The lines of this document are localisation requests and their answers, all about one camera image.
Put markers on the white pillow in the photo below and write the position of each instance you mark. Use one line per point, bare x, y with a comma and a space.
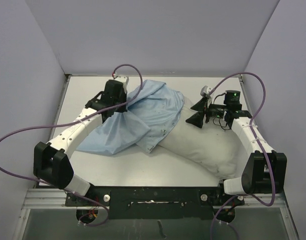
210, 146

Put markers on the light blue pillowcase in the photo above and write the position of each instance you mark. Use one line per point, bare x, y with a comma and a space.
153, 112

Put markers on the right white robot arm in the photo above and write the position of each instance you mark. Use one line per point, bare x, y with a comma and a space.
262, 170

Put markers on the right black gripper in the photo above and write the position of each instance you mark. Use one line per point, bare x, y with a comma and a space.
197, 119

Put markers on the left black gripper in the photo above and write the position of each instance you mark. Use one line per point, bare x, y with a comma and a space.
124, 95

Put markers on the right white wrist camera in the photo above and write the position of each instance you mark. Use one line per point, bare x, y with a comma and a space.
206, 91

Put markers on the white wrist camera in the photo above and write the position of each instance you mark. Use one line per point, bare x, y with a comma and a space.
206, 91
123, 79

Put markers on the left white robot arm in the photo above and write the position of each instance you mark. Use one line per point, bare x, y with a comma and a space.
51, 160

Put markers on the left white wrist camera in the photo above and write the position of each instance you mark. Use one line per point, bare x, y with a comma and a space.
123, 79

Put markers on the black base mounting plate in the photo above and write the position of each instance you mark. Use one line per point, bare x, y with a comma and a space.
106, 203

